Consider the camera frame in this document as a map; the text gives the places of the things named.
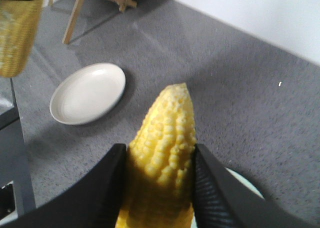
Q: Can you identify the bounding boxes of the pale yellow corn cob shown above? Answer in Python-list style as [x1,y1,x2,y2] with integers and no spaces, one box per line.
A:
[0,0,44,78]

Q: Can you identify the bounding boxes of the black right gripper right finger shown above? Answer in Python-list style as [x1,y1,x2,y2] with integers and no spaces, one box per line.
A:
[192,144,313,228]

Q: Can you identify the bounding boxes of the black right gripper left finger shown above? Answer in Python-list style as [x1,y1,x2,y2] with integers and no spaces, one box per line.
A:
[3,143,127,228]

